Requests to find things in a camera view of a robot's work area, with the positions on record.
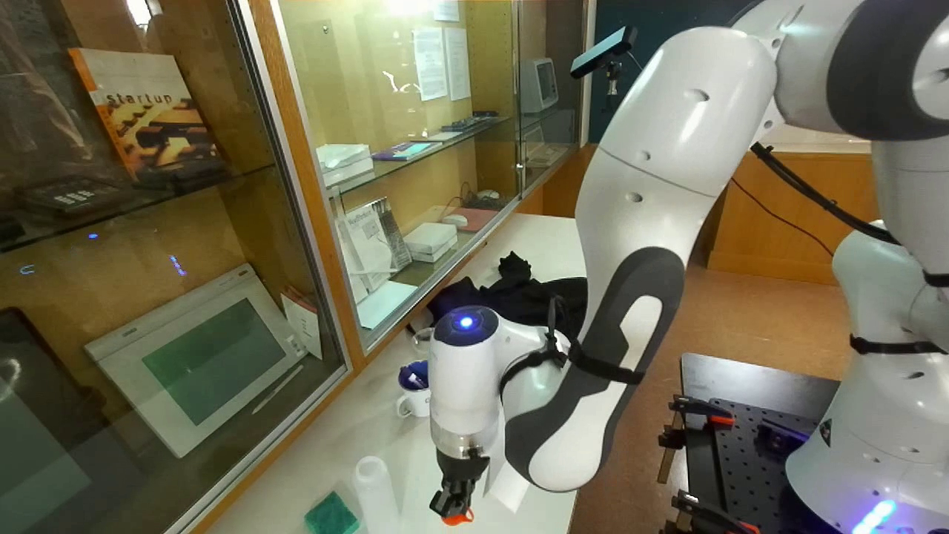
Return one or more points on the white blue mug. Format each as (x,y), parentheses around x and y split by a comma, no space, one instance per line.
(417,390)

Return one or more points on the white framed green tablet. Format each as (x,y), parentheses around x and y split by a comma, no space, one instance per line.
(199,361)

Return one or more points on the orange clamp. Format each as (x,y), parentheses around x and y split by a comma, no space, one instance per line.
(700,516)
(693,420)

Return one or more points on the black cloth jacket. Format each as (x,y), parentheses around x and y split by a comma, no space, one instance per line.
(521,294)

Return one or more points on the orange clamp front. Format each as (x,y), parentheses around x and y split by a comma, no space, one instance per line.
(700,516)

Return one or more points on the green sponge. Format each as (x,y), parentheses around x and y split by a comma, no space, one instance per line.
(329,516)

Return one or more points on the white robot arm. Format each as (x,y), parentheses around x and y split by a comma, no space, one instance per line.
(531,407)

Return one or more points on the red squeeze bottle cap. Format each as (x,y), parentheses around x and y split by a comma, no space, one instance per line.
(457,516)

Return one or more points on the orange patterned book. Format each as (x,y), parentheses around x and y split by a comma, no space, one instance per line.
(148,116)

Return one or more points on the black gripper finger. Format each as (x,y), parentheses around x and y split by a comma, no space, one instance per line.
(472,493)
(449,499)

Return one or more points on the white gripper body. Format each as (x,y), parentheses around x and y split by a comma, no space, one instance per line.
(461,461)

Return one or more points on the orange clamp rear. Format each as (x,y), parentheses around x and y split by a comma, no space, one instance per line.
(693,420)

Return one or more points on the translucent squeeze bottle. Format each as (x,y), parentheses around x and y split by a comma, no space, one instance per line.
(374,497)

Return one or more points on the black tablet on stand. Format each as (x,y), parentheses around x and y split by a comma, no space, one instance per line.
(616,42)

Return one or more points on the black breadboard table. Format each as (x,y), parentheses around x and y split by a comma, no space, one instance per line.
(743,470)

